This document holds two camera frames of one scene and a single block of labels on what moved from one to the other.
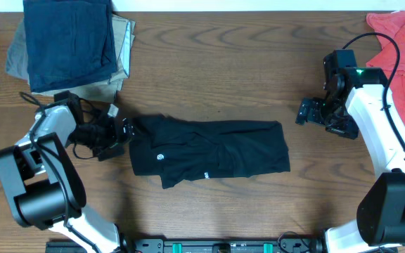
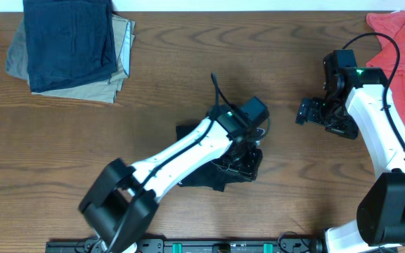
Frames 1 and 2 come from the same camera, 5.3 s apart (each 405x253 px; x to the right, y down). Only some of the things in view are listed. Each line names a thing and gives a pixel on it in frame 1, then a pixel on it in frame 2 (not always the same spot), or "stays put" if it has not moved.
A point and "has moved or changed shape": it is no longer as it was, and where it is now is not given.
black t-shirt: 180,150 has moved or changed shape
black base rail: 198,245 stays put
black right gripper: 311,113 stays put
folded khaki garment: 102,89 stays put
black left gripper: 118,140 → 251,171
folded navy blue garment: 70,43 stays put
